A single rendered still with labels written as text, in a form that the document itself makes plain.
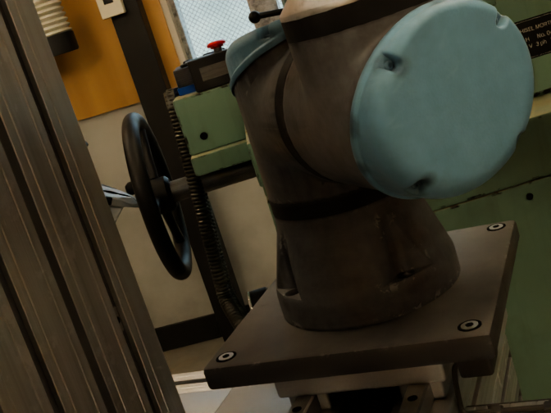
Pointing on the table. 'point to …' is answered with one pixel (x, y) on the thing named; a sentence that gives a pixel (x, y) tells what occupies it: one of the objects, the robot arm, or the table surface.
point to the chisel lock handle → (263, 15)
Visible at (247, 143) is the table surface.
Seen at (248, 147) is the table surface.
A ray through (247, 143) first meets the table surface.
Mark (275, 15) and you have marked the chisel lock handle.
